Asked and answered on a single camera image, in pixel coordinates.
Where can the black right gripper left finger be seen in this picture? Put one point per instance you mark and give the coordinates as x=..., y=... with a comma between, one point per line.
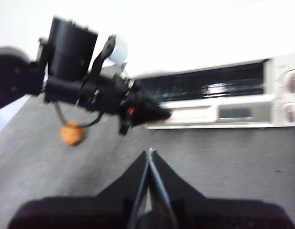
x=109, y=210

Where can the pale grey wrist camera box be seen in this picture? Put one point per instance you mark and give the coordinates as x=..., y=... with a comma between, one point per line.
x=119, y=51

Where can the cream oven knob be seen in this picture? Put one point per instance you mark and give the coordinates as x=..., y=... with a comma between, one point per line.
x=291, y=112
x=292, y=81

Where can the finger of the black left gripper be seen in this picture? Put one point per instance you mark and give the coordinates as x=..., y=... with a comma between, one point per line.
x=145, y=117
x=147, y=102

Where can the cream toaster oven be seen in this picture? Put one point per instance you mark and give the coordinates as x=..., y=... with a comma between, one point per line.
x=273, y=71

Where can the brown round potato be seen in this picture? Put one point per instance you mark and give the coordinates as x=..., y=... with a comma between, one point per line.
x=71, y=134

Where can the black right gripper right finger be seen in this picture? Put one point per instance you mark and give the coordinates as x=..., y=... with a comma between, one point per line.
x=197, y=212

